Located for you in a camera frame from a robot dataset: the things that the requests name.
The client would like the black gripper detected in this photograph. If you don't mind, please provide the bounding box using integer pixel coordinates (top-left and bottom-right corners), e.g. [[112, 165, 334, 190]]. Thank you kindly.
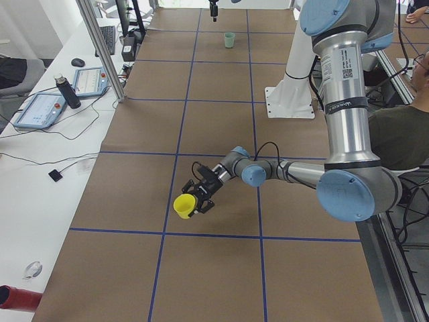
[[182, 178, 223, 217]]

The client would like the yellow cup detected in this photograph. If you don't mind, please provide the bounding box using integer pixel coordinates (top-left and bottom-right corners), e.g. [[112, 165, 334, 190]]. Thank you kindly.
[[173, 193, 197, 219]]

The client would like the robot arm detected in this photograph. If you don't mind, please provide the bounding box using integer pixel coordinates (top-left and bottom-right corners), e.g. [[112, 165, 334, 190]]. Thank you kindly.
[[174, 1, 402, 221]]

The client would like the green cup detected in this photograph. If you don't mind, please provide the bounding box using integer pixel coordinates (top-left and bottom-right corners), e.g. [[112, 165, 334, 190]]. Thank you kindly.
[[224, 32, 235, 48]]

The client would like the seated person in green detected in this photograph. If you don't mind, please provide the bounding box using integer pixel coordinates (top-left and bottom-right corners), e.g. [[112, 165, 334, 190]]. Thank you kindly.
[[369, 52, 428, 170]]

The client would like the brown paper table cover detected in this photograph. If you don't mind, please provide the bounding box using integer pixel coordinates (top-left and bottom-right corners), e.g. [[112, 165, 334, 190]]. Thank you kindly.
[[32, 8, 386, 322]]

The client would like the small black square device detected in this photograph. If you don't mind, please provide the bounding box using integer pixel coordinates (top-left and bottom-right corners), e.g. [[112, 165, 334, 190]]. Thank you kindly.
[[48, 169, 63, 182]]

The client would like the far teach pendant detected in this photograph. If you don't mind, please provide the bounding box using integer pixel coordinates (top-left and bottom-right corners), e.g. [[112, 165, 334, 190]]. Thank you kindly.
[[73, 67, 109, 97]]

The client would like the teach pendant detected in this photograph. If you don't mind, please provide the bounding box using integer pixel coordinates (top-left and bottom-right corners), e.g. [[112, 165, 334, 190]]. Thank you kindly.
[[13, 93, 66, 129], [73, 67, 109, 97]]

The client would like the black power adapter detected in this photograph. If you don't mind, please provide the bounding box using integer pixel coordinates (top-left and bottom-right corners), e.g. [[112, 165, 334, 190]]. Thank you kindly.
[[121, 36, 136, 62]]

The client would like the black water bottle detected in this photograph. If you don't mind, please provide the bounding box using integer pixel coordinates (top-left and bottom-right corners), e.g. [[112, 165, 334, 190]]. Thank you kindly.
[[54, 74, 81, 109]]

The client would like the near teach pendant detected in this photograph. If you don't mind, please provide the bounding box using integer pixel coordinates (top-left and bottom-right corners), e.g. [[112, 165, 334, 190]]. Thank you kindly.
[[13, 93, 66, 129]]

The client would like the black computer mouse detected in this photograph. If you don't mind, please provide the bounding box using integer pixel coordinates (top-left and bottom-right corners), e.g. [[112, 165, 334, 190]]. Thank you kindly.
[[70, 58, 85, 67]]

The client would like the black keyboard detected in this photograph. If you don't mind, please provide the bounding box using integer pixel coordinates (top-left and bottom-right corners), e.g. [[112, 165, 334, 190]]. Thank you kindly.
[[99, 25, 116, 55]]

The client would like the red cylinder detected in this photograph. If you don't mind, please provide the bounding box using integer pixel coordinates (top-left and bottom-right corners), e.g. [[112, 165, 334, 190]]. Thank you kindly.
[[1, 285, 43, 313]]

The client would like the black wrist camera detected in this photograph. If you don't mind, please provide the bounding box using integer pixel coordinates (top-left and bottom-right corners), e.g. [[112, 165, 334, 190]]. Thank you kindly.
[[197, 166, 218, 182]]

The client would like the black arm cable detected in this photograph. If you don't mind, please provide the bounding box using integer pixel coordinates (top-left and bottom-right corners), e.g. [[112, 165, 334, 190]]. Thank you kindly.
[[253, 142, 286, 168]]

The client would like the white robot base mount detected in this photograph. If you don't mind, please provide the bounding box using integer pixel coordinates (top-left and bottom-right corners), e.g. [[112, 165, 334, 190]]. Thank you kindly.
[[265, 1, 316, 119]]

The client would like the aluminium frame post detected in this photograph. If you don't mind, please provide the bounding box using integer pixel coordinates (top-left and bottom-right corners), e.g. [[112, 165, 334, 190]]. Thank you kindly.
[[76, 0, 125, 103]]

